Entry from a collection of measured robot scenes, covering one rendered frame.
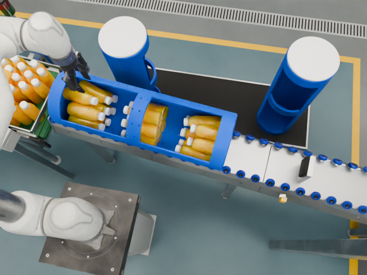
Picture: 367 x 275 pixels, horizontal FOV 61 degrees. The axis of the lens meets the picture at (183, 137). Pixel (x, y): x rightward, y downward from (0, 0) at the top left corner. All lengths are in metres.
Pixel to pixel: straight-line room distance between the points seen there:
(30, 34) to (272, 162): 1.23
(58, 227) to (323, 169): 1.28
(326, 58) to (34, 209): 1.59
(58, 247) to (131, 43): 1.11
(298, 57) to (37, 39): 1.30
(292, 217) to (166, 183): 1.02
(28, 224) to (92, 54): 2.12
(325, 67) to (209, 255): 1.54
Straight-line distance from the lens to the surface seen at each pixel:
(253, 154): 1.68
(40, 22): 1.12
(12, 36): 1.20
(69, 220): 1.27
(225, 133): 1.37
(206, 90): 2.66
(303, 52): 1.88
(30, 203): 1.34
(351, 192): 1.79
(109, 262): 1.48
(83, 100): 1.61
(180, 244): 2.52
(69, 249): 1.54
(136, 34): 1.88
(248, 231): 2.55
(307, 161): 1.58
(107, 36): 1.92
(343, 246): 1.40
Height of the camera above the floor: 2.52
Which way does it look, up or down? 71 degrees down
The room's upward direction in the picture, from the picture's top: 6 degrees counter-clockwise
